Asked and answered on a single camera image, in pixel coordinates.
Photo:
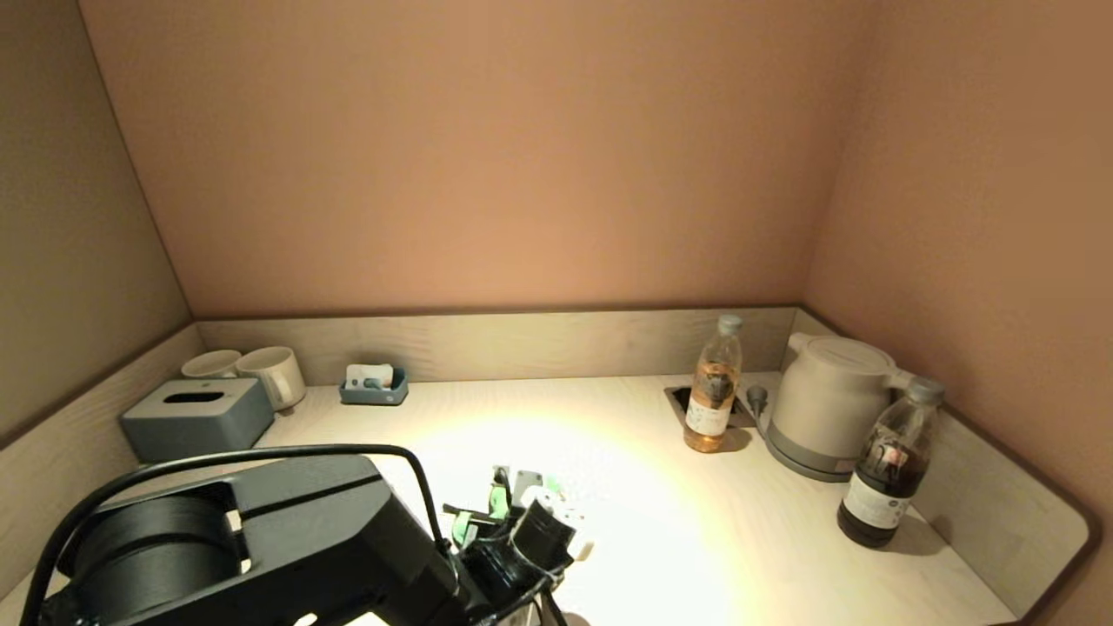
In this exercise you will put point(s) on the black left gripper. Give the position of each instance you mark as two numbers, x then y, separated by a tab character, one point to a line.
530	543

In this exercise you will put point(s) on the green microfibre cloth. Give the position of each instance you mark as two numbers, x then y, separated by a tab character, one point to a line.
497	504

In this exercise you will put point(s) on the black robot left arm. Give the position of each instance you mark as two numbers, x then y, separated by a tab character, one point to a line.
287	548

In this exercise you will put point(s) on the small blue sachet tray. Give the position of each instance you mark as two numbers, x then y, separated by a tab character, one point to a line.
374	396

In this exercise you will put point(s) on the white sachet packet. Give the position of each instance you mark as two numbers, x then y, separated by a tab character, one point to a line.
360	375

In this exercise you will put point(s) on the black recessed power socket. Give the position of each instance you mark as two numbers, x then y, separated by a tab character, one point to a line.
678	398

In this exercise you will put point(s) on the white ceramic mug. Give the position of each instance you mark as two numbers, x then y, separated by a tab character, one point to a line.
210	363
276	372

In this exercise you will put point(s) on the light tea plastic bottle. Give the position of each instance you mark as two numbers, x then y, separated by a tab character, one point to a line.
711	407

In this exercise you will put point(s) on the grey-blue tissue box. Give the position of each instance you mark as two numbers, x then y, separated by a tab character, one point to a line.
200	426

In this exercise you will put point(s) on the grey kettle base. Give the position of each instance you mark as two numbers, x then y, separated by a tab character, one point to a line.
804	463

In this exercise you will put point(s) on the white electric kettle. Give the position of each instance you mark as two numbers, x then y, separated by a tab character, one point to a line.
826	398

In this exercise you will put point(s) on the dark tea plastic bottle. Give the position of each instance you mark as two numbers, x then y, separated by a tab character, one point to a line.
880	500

